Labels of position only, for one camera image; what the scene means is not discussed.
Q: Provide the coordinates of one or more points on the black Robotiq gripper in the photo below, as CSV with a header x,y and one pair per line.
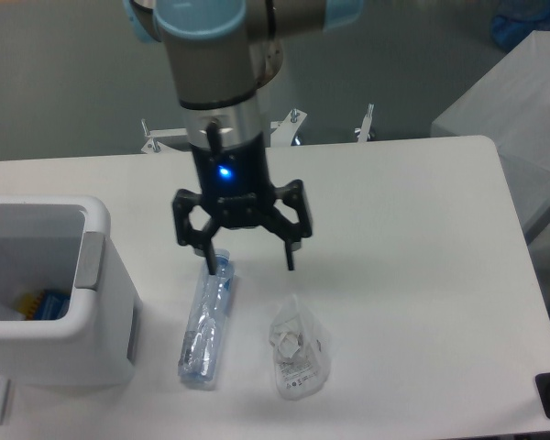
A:
x,y
231,179

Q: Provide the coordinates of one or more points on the crushed clear plastic bottle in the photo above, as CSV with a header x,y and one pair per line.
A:
x,y
201,344

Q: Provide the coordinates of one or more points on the clear plastic wrapper bag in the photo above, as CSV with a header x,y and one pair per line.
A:
x,y
300,350

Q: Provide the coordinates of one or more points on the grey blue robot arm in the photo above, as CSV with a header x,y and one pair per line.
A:
x,y
209,45

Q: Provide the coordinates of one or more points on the white trash can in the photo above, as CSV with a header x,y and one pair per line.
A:
x,y
64,243

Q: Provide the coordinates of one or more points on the blue yellow trash item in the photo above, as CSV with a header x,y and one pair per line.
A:
x,y
45,305

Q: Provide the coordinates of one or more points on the metal table clamp right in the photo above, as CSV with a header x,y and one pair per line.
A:
x,y
366,133

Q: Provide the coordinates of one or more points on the white covered side table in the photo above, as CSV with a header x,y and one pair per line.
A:
x,y
510,105

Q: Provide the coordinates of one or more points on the blue bag in background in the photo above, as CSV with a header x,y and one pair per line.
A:
x,y
514,21

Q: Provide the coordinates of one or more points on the white table bracket middle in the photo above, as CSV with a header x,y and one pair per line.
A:
x,y
286,132

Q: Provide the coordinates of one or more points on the white table bracket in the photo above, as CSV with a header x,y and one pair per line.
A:
x,y
286,132
164,140

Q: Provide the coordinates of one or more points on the white table bracket left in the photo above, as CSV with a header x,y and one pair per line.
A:
x,y
164,140

